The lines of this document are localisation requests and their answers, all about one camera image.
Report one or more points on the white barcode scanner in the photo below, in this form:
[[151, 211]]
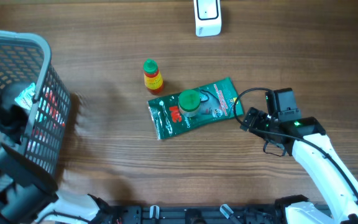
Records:
[[208, 17]]

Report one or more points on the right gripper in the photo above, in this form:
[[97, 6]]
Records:
[[260, 116]]

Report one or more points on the red yellow sauce bottle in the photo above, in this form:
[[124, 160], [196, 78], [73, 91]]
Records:
[[152, 77]]

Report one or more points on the grey plastic mesh basket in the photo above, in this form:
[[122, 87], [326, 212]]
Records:
[[29, 81]]

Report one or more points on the green 3M gloves packet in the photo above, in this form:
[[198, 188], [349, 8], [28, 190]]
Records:
[[218, 102]]

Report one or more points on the white orange small packet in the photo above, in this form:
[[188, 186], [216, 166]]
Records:
[[24, 99]]

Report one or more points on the green lid jar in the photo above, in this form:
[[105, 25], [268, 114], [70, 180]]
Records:
[[189, 102]]

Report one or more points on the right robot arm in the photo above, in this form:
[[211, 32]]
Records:
[[307, 142]]

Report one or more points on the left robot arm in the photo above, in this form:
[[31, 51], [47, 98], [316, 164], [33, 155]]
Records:
[[28, 192]]

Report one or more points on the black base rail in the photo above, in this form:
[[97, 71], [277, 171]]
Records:
[[259, 213]]

